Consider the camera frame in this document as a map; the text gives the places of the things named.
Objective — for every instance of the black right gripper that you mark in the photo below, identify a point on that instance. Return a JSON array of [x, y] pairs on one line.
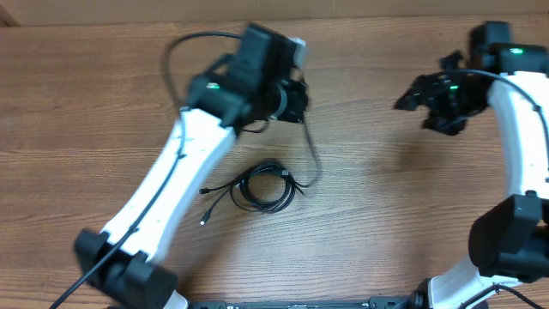
[[424, 95]]

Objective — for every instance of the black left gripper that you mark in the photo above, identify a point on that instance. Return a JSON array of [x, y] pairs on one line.
[[298, 91]]

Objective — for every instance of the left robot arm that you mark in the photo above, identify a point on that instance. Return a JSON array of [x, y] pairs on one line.
[[123, 260]]

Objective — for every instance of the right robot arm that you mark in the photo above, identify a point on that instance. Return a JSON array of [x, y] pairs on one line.
[[508, 245]]

